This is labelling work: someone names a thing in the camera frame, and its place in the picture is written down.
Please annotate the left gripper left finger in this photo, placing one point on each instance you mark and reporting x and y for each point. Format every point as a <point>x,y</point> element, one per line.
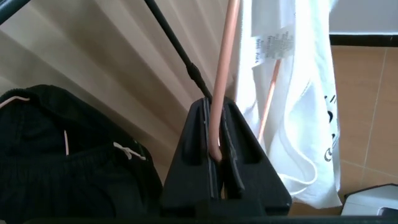
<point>189,174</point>

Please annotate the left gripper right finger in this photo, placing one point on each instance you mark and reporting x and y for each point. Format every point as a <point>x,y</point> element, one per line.
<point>258,180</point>

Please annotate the white garment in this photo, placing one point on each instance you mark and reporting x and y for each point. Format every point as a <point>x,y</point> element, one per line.
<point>298,109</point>

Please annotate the black shorts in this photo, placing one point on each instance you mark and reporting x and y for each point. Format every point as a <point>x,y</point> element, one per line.
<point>62,180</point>

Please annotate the black clothes rack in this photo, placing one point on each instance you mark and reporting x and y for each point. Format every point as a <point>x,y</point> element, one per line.
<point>174,40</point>

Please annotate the beige curtain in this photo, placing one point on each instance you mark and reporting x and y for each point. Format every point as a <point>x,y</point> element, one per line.
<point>109,56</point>

